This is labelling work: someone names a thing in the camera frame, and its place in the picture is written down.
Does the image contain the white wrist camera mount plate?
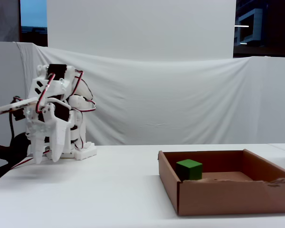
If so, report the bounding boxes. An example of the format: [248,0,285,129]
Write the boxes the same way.
[0,96,38,116]

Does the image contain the dark window with building view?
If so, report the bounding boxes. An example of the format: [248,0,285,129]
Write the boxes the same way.
[233,0,285,58]

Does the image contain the window showing blue sky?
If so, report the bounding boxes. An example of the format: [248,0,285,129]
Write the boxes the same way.
[20,0,48,47]

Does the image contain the brown cardboard box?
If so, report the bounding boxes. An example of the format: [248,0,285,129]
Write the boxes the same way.
[158,149,285,217]

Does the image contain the red black arm servo wire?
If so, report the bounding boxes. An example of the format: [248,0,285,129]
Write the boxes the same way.
[72,70,97,113]

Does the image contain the thick black camera cable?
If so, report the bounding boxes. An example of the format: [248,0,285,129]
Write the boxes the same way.
[8,96,23,152]

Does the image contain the green cube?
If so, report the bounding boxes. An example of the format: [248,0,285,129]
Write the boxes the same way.
[175,159,203,181]

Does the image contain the white backdrop panel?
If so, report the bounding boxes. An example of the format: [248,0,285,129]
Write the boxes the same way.
[47,0,237,62]

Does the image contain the red white base wires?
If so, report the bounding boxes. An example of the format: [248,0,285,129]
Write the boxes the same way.
[10,149,53,170]

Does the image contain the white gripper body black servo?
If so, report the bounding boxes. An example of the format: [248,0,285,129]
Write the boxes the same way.
[25,97,72,138]

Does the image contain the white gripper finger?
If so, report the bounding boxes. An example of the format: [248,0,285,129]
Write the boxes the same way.
[42,104,69,163]
[28,135,47,165]

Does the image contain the black clamp with red lever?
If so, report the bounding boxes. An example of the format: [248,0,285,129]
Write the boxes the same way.
[9,133,30,164]

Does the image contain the white draped cloth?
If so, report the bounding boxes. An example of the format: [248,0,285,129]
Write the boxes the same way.
[0,40,285,155]

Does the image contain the black chair armrest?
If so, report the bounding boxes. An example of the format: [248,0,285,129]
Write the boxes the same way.
[0,143,12,166]

